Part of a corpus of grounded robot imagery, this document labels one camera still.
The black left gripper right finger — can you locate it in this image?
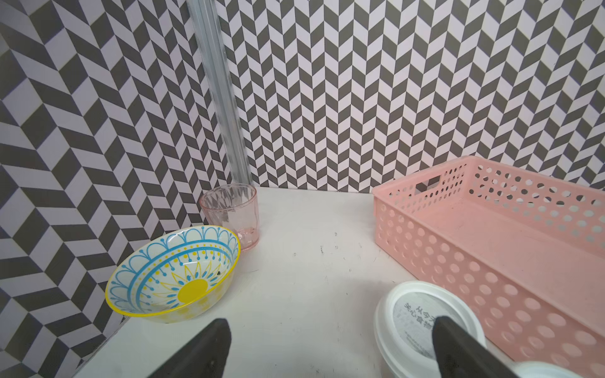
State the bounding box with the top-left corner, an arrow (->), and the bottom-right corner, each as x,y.
432,316 -> 518,378

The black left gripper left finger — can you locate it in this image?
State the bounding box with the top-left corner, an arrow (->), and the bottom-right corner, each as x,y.
150,318 -> 232,378

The white lid yogurt cup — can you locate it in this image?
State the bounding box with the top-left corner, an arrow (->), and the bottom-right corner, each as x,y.
510,362 -> 581,378
373,281 -> 486,377

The pink perforated plastic basket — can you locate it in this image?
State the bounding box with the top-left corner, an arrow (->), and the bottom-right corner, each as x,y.
372,156 -> 604,377

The blue yellow patterned bowl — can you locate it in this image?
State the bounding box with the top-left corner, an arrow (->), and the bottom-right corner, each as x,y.
105,225 -> 241,324

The pink transparent plastic cup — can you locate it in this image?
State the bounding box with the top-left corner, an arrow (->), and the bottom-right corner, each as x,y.
199,183 -> 260,252

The aluminium corner post left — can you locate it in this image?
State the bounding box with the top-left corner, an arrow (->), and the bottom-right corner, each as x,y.
187,0 -> 253,184

